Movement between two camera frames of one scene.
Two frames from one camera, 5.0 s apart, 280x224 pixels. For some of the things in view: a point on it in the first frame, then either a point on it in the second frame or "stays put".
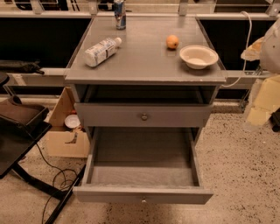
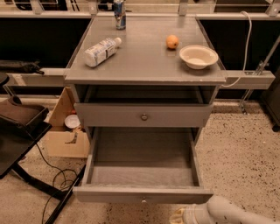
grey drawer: [143, 165] stays put
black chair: [21, 127] stays put
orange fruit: [172, 41] stays put
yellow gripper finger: [253, 52] -> [177, 217]
